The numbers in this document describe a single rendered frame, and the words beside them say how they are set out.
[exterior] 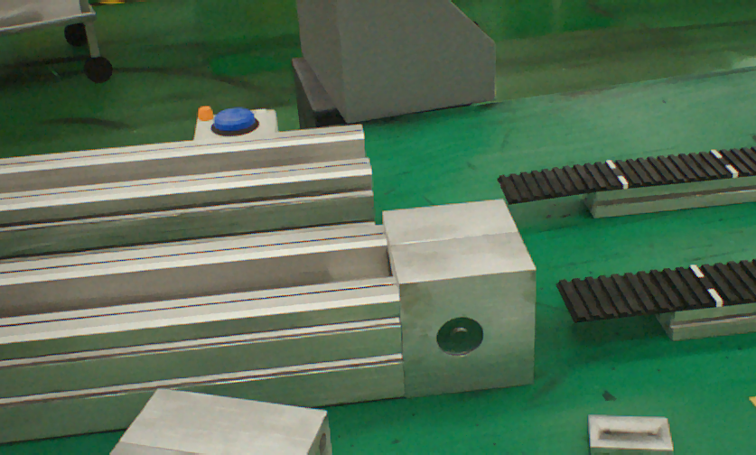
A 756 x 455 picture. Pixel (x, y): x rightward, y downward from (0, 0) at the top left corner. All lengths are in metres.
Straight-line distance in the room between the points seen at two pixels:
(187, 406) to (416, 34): 0.64
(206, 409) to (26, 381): 0.17
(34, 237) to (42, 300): 0.12
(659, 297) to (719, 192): 0.23
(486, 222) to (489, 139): 0.37
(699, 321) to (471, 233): 0.19
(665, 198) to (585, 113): 0.23
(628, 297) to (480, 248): 0.13
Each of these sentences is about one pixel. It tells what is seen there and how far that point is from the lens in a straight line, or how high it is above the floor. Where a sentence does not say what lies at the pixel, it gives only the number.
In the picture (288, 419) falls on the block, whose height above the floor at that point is 0.87.
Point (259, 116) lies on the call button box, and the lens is 0.98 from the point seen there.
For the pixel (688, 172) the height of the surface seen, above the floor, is 0.81.
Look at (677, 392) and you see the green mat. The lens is 0.69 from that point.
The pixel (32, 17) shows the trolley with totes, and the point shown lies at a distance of 3.71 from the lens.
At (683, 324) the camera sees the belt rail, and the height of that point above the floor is 0.79.
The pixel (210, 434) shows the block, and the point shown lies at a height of 0.87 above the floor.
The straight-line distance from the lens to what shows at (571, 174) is 0.89.
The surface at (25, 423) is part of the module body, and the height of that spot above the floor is 0.80.
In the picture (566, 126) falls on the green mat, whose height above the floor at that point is 0.78.
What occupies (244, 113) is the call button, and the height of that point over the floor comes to 0.85.
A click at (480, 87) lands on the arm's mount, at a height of 0.80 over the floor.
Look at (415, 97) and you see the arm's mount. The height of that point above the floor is 0.80.
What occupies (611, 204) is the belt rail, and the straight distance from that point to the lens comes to 0.88.
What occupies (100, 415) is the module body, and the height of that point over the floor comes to 0.80.
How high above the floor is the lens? 1.21
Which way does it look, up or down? 29 degrees down
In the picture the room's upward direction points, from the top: 4 degrees counter-clockwise
